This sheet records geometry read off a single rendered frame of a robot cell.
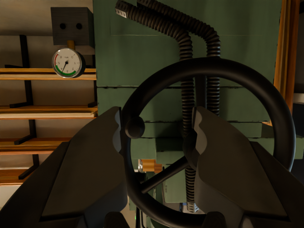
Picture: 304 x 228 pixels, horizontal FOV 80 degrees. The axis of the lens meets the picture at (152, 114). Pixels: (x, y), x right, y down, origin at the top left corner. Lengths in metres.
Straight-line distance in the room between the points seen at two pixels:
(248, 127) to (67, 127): 2.89
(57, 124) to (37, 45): 1.21
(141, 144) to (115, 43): 0.26
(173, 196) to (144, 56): 0.33
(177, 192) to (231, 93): 0.27
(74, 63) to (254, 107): 0.43
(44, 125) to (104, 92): 2.88
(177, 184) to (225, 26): 0.38
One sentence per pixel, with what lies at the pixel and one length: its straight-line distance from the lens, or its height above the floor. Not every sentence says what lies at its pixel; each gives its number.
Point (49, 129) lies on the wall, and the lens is 3.30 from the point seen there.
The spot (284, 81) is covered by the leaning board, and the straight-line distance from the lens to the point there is 1.93.
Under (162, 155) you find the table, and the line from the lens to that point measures 0.39.
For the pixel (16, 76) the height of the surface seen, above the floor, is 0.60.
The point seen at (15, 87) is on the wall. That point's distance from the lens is 3.45.
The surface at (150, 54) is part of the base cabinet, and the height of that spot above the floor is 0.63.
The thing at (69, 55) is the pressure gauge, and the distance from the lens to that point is 0.43.
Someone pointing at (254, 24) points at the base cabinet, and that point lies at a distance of 0.53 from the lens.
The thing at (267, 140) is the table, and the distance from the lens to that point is 0.56.
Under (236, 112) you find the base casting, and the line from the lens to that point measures 0.51.
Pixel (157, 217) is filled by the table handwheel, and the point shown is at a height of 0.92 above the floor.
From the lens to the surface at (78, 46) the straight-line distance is 0.47.
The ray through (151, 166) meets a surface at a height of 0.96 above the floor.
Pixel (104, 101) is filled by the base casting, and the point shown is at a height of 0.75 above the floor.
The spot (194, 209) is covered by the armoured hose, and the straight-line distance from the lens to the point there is 0.44.
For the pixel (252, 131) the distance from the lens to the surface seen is 0.54.
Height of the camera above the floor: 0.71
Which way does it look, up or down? 9 degrees up
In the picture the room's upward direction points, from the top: 180 degrees clockwise
